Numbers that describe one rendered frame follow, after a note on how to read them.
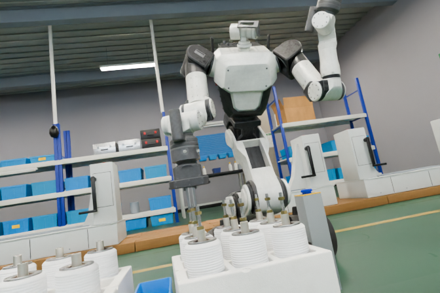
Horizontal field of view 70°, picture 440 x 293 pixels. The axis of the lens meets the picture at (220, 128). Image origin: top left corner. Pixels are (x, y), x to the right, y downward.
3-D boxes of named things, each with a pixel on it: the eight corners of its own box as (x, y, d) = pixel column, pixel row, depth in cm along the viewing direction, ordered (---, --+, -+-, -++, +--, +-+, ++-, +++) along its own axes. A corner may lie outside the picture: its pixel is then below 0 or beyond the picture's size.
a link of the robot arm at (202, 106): (179, 134, 111) (192, 129, 130) (207, 127, 109) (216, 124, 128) (171, 104, 110) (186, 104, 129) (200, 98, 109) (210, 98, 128)
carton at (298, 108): (274, 129, 653) (269, 106, 663) (304, 125, 670) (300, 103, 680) (285, 123, 602) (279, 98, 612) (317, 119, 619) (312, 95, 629)
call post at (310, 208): (312, 289, 107) (293, 196, 113) (330, 284, 108) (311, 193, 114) (323, 295, 100) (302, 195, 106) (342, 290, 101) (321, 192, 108)
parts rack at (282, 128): (283, 201, 628) (262, 96, 672) (367, 186, 663) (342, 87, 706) (295, 201, 567) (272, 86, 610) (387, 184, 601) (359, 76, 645)
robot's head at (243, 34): (234, 43, 141) (233, 22, 137) (256, 43, 138) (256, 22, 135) (229, 46, 136) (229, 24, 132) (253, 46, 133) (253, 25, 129)
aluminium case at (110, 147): (99, 158, 577) (99, 148, 581) (120, 155, 583) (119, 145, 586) (93, 155, 536) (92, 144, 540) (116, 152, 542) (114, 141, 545)
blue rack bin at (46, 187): (42, 197, 554) (42, 184, 558) (65, 193, 562) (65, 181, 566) (31, 196, 506) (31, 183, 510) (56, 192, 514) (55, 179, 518)
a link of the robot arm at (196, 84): (189, 131, 131) (185, 86, 141) (219, 124, 129) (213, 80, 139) (179, 119, 121) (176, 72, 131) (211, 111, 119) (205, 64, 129)
